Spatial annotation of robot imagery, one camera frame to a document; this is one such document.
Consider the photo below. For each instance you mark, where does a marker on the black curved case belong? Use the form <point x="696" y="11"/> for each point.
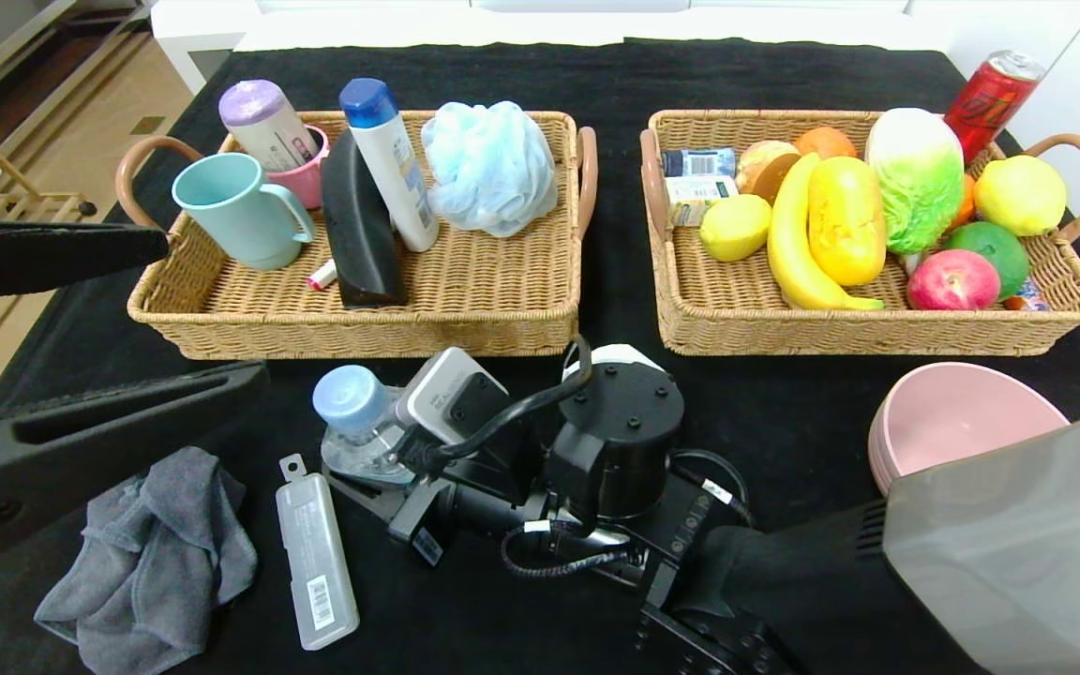
<point x="362" y="244"/>

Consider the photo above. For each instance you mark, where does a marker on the bottle with purple cap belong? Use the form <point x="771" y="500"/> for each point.
<point x="263" y="122"/>

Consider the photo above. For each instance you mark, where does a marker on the orange fruit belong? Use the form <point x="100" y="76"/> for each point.
<point x="967" y="206"/>
<point x="826" y="143"/>

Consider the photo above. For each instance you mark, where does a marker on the green round fruit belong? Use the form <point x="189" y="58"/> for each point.
<point x="995" y="251"/>

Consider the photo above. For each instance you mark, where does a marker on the small white pink tube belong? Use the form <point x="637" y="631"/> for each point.
<point x="322" y="277"/>

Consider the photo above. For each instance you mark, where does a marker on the water bottle with blue cap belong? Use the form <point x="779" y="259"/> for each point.
<point x="352" y="403"/>

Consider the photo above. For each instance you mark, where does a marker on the yellow mango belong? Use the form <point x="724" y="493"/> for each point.
<point x="845" y="225"/>

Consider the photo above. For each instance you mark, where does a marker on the pink bowl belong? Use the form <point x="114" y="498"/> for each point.
<point x="952" y="422"/>

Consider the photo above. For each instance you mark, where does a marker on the red apple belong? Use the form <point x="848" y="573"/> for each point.
<point x="952" y="281"/>

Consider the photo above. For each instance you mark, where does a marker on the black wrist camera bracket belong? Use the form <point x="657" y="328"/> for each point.
<point x="479" y="398"/>

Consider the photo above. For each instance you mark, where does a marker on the red soda can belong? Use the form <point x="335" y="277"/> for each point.
<point x="990" y="103"/>

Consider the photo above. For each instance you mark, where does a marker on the small yellow lemon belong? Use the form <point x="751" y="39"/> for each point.
<point x="735" y="228"/>

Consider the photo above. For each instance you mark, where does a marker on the brown bread bun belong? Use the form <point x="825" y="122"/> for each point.
<point x="760" y="164"/>

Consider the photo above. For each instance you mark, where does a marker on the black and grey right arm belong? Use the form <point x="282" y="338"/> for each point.
<point x="615" y="441"/>

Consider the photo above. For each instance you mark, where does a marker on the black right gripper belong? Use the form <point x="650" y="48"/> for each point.
<point x="416" y="527"/>

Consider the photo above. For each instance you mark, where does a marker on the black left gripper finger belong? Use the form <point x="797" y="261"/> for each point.
<point x="62" y="487"/>
<point x="43" y="262"/>

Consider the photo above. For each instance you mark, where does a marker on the white bottle with blue cap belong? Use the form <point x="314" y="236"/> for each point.
<point x="399" y="178"/>

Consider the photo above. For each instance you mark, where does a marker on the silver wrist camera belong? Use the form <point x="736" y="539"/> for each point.
<point x="442" y="394"/>

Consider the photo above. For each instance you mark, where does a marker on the napa cabbage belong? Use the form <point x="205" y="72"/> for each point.
<point x="915" y="173"/>

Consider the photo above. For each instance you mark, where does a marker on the yellow banana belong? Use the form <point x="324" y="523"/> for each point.
<point x="788" y="253"/>

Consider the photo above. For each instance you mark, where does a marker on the wooden rack on casters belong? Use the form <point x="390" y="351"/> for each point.
<point x="34" y="199"/>

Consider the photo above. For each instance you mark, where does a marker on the white and green box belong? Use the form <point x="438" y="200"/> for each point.
<point x="695" y="197"/>

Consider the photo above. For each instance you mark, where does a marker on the light blue bath loofah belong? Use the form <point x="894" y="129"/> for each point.
<point x="488" y="169"/>

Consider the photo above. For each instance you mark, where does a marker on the pink cup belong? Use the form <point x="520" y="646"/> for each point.
<point x="307" y="183"/>

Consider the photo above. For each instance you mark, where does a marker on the teal mug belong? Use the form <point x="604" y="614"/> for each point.
<point x="231" y="216"/>

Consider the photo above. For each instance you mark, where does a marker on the grey crumpled cloth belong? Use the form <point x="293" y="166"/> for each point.
<point x="156" y="591"/>

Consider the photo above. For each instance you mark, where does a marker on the dark table cloth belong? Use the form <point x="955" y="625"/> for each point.
<point x="502" y="619"/>

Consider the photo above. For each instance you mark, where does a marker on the large yellow lemon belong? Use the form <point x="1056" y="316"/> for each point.
<point x="1018" y="195"/>

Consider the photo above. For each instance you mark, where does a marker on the clear plastic toothbrush case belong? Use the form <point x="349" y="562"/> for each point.
<point x="315" y="553"/>

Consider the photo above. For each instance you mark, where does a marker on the colourful snack packet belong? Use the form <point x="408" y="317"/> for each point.
<point x="1027" y="302"/>

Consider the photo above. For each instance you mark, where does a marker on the low wooden shelf unit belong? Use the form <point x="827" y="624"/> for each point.
<point x="34" y="56"/>

